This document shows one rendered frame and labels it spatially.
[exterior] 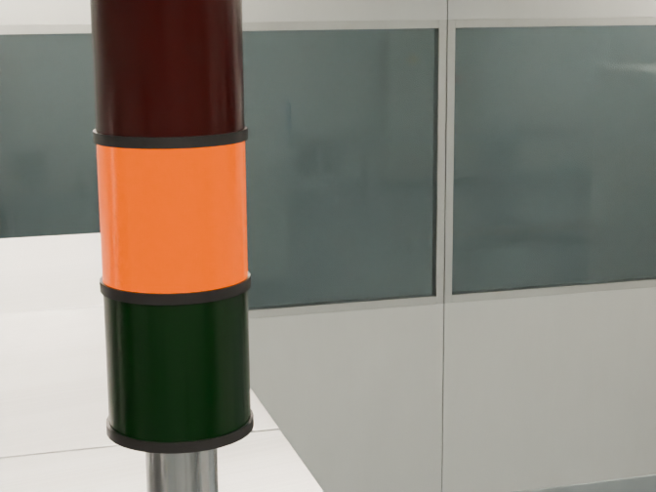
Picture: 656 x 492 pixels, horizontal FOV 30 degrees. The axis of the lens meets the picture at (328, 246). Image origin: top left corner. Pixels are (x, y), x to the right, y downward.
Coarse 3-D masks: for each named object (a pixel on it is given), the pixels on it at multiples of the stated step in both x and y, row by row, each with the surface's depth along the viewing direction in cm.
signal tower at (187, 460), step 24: (120, 144) 38; (144, 144) 38; (168, 144) 38; (192, 144) 38; (216, 144) 39; (240, 288) 40; (240, 432) 41; (168, 456) 41; (192, 456) 42; (216, 456) 43; (168, 480) 42; (192, 480) 42; (216, 480) 43
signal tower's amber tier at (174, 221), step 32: (128, 160) 38; (160, 160) 38; (192, 160) 38; (224, 160) 39; (128, 192) 39; (160, 192) 38; (192, 192) 39; (224, 192) 39; (128, 224) 39; (160, 224) 39; (192, 224) 39; (224, 224) 39; (128, 256) 39; (160, 256) 39; (192, 256) 39; (224, 256) 40; (128, 288) 39; (160, 288) 39; (192, 288) 39
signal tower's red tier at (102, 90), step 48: (96, 0) 38; (144, 0) 37; (192, 0) 37; (240, 0) 39; (96, 48) 39; (144, 48) 38; (192, 48) 38; (240, 48) 39; (96, 96) 39; (144, 96) 38; (192, 96) 38; (240, 96) 40
